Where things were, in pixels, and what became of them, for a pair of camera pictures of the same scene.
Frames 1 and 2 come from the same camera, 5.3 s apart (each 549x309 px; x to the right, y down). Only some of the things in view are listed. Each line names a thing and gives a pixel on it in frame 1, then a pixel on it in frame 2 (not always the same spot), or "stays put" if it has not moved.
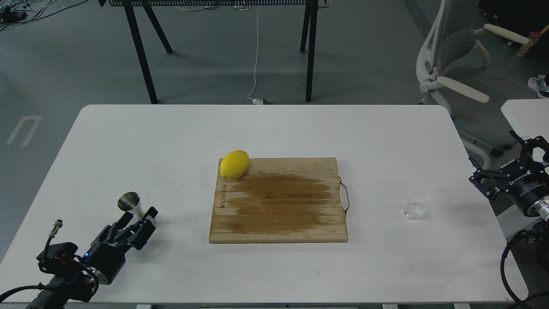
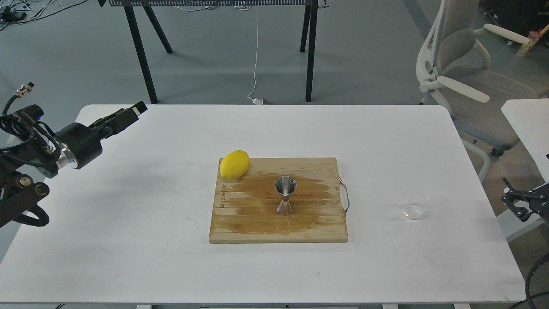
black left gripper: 106,256 to 81,143
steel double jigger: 131,202 to 285,186
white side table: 530,117 stays put
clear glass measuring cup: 416,205 stays put
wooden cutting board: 280,200 stays put
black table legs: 309,24 stays put
